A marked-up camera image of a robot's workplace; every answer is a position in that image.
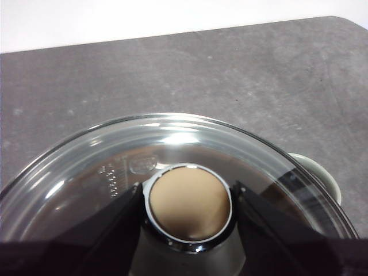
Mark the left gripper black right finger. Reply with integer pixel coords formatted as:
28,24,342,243
229,179,368,276

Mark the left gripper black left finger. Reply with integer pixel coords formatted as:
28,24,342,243
0,183,151,276

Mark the glass lid with green knob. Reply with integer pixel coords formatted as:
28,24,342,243
0,113,360,276

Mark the green electric cooking pot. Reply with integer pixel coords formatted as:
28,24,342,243
287,152,343,206

